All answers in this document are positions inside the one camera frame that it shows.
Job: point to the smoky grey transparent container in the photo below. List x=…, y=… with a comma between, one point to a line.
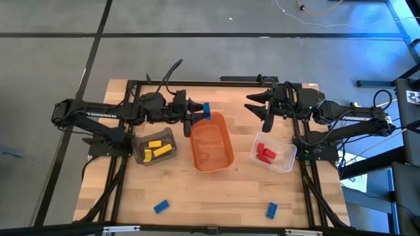
x=165, y=134

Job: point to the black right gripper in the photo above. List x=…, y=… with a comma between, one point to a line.
x=282, y=100

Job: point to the metal stand beam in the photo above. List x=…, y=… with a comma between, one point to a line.
x=398, y=23

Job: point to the blue block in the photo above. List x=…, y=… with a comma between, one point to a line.
x=206, y=109
x=161, y=206
x=271, y=210

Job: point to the small grey camera mount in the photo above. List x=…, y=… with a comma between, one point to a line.
x=212, y=230

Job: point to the silver metal bracket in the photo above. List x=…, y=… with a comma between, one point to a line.
x=303, y=232
x=121, y=229

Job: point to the white paper sheet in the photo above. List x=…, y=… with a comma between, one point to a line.
x=359, y=185

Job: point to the small red block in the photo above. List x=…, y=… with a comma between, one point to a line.
x=260, y=147

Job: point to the dark cabinet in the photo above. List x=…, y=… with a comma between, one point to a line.
x=408, y=113

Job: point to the short yellow block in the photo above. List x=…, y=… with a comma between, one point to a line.
x=155, y=144

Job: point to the white fiducial tag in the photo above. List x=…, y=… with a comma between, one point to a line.
x=413, y=97

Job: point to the yellow arch block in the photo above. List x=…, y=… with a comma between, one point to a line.
x=147, y=156

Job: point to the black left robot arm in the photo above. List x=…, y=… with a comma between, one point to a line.
x=101, y=114

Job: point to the black bar bracket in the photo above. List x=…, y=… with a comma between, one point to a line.
x=243, y=78

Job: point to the clear plastic container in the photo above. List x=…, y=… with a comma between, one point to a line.
x=285, y=157

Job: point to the black aluminium table frame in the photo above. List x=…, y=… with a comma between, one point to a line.
x=223, y=84

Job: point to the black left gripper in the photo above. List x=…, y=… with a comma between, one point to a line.
x=178, y=111

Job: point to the black crossbeam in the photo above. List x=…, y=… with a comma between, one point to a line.
x=49, y=230

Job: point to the long red block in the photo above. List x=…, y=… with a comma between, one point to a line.
x=263, y=158

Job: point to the long yellow block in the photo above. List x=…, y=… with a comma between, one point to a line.
x=162, y=150

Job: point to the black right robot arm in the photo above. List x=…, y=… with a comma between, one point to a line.
x=354, y=118

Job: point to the orange plastic basket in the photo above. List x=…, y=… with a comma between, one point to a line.
x=210, y=154

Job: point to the black stand foot bar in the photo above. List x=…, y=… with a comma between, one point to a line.
x=374, y=84

